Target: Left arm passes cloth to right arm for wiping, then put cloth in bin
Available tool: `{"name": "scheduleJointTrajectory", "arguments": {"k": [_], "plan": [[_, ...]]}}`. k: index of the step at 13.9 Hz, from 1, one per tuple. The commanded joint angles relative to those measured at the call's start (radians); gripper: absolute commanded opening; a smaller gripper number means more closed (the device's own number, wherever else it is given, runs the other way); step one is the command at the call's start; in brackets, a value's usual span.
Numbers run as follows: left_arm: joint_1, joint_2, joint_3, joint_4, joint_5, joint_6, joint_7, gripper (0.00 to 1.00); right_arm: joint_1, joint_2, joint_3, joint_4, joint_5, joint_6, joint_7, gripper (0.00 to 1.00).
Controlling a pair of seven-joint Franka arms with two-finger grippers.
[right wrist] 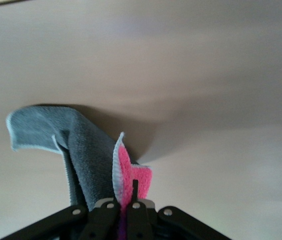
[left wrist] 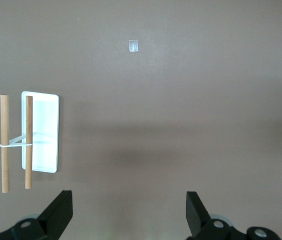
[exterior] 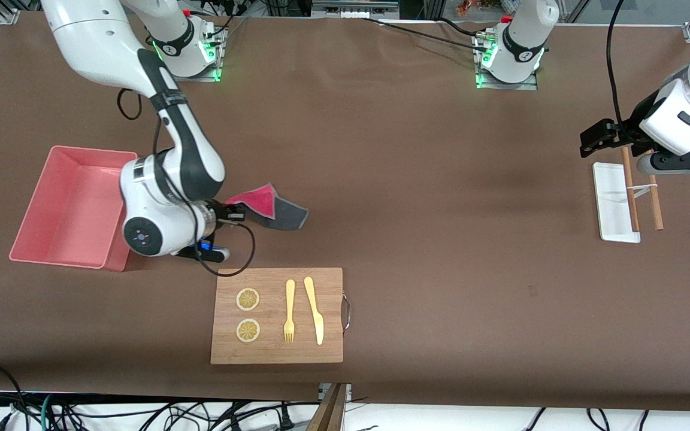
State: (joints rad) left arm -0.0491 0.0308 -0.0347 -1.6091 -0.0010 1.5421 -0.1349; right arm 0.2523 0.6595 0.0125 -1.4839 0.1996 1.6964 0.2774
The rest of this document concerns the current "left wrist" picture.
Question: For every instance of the small clear tape piece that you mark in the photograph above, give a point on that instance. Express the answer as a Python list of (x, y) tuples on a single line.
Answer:
[(133, 46)]

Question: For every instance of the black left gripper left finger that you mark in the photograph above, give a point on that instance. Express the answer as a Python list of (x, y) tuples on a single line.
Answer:
[(53, 220)]

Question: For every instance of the white rack base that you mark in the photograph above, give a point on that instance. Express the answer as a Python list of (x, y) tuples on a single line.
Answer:
[(46, 125)]

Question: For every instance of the wooden rack rod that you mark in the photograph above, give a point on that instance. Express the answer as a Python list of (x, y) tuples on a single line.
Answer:
[(4, 112), (29, 112)]

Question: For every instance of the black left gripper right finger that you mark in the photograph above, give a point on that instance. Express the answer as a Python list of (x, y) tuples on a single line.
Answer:
[(205, 230)]

